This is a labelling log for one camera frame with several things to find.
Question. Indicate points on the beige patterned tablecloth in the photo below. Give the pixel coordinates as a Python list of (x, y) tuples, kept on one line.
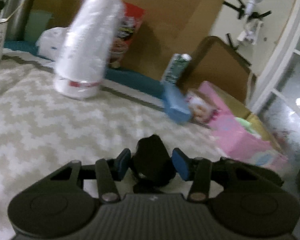
[(52, 130)]

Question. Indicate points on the white window frame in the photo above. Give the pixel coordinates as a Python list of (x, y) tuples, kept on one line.
[(277, 62)]

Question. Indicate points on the black soft object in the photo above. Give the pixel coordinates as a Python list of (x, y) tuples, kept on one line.
[(152, 160)]

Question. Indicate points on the blue packet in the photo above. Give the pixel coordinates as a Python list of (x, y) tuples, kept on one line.
[(176, 105)]

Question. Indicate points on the red cereal box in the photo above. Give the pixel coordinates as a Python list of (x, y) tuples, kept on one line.
[(130, 25)]

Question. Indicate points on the green drink carton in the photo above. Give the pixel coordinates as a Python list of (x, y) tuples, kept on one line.
[(176, 67)]

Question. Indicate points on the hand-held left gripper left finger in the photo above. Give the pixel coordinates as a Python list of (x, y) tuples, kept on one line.
[(123, 163)]

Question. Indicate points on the bagged stack of paper cups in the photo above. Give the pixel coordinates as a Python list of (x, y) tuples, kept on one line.
[(82, 50)]

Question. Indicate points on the light green container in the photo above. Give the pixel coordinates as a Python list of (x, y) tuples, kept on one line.
[(37, 25)]

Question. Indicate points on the brown cardboard panel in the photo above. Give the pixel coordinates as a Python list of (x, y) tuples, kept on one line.
[(177, 17)]

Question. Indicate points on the stainless steel thermos jug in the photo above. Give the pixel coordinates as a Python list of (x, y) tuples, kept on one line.
[(17, 17)]

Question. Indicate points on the pink storage box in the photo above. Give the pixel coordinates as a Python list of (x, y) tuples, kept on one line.
[(237, 140)]

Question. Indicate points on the white plastic bag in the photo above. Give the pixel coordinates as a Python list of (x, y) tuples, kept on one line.
[(50, 42)]

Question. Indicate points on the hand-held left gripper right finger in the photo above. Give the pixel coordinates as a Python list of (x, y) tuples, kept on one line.
[(181, 165)]

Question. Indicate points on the teal cloth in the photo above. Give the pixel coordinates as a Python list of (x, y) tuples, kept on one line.
[(132, 80)]

